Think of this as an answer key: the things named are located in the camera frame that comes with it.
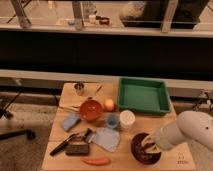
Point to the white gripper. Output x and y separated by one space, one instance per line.
156 141

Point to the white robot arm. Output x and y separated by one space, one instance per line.
189 125

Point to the purple bowl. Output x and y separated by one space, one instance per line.
139 153

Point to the red bowl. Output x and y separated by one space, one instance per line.
90 110

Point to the white cup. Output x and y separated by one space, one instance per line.
127 119

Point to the blue cloth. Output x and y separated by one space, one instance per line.
107 138

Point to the blue cup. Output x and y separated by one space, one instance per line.
112 121

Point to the green plastic tray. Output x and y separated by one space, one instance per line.
143 96

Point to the orange fruit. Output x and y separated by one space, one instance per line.
109 105

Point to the peeler tool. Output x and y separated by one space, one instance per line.
88 136

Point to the orange carrot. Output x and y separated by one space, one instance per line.
97 161

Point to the wooden spoon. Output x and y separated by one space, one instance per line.
94 94

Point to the black marker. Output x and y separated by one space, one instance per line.
62 145

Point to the dark rectangular block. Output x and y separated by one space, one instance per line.
77 149

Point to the blue sponge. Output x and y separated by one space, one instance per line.
70 121

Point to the small metal cup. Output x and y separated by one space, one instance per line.
79 88

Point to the person in background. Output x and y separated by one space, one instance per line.
150 13

